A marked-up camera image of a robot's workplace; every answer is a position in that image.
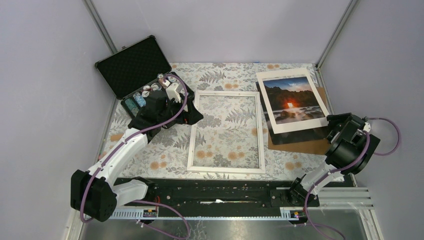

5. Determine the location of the white-bordered sunset photo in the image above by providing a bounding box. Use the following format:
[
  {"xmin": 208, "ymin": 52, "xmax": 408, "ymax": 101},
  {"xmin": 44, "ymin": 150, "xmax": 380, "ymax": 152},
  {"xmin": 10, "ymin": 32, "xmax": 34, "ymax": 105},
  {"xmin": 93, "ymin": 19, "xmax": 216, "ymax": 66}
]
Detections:
[{"xmin": 256, "ymin": 68, "xmax": 329, "ymax": 134}]

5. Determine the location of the black poker chip case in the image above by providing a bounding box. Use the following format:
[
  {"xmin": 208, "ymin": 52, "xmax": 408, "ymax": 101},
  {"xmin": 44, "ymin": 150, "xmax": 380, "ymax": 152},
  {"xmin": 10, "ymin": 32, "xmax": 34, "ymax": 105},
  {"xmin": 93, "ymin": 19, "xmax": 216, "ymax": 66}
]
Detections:
[{"xmin": 94, "ymin": 35, "xmax": 195, "ymax": 130}]

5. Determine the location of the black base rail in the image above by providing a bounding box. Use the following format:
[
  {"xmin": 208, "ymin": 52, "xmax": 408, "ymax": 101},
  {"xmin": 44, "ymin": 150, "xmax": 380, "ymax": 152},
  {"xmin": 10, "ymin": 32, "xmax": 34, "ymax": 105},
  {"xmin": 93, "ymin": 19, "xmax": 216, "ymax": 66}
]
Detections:
[{"xmin": 143, "ymin": 178, "xmax": 307, "ymax": 218}]

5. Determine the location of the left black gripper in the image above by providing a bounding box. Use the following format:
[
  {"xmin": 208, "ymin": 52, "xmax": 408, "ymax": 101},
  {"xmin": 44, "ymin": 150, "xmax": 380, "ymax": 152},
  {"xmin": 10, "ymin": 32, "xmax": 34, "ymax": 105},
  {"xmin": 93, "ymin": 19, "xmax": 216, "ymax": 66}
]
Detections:
[{"xmin": 158, "ymin": 96, "xmax": 204, "ymax": 125}]

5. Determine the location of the brown cardboard backing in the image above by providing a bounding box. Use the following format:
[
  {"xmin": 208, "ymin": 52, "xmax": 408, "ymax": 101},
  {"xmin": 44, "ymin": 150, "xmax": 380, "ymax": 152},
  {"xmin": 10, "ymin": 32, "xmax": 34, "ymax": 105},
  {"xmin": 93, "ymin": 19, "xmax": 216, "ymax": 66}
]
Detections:
[{"xmin": 268, "ymin": 133, "xmax": 330, "ymax": 155}]

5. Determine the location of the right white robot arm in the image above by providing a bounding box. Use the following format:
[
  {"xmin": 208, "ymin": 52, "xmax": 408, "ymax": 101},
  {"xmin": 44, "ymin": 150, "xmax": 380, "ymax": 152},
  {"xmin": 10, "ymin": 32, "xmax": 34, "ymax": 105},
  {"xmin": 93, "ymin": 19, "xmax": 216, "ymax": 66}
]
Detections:
[{"xmin": 284, "ymin": 113, "xmax": 380, "ymax": 206}]

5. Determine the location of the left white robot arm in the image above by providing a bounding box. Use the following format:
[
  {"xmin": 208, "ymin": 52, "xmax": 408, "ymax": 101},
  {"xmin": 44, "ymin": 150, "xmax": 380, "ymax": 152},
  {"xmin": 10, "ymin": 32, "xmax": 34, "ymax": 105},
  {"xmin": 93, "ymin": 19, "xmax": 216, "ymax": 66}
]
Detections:
[{"xmin": 70, "ymin": 90, "xmax": 203, "ymax": 223}]

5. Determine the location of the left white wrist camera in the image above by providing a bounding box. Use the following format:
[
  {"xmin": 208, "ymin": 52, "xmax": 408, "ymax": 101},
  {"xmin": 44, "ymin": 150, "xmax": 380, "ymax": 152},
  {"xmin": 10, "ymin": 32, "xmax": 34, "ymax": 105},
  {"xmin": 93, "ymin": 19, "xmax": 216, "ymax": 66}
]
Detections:
[{"xmin": 165, "ymin": 82, "xmax": 183, "ymax": 103}]

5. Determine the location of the white picture frame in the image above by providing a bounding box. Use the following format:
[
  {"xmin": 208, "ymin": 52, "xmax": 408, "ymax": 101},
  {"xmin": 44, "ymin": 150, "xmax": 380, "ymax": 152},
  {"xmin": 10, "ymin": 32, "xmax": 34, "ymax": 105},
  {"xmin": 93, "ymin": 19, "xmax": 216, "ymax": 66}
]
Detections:
[{"xmin": 187, "ymin": 90, "xmax": 266, "ymax": 175}]

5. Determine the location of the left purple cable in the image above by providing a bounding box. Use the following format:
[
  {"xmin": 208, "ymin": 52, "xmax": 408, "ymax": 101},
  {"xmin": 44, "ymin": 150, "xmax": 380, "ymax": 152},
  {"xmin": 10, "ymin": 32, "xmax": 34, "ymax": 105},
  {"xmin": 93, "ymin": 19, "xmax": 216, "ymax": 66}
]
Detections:
[{"xmin": 79, "ymin": 73, "xmax": 189, "ymax": 223}]

